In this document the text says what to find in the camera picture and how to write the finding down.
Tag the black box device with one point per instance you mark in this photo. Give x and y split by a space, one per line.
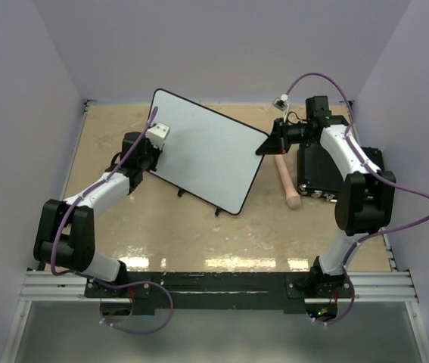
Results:
317 174

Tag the metal wire whiteboard stand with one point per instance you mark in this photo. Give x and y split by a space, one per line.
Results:
217 210

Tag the white whiteboard black frame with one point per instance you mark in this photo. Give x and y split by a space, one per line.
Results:
206 153

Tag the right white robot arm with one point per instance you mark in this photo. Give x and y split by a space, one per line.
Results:
364 203

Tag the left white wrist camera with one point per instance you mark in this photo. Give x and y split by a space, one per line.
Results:
157 135

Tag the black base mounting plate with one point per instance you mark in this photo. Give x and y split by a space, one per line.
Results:
288 292

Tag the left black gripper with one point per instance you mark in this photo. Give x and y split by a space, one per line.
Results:
157 151

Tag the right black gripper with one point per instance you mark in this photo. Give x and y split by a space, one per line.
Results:
278 142

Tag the beige cylindrical handle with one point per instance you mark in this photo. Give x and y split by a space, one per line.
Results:
292 197

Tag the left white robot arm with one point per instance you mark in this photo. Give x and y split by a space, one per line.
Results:
66 232

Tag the aluminium rail frame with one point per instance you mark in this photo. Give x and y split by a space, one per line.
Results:
175 244

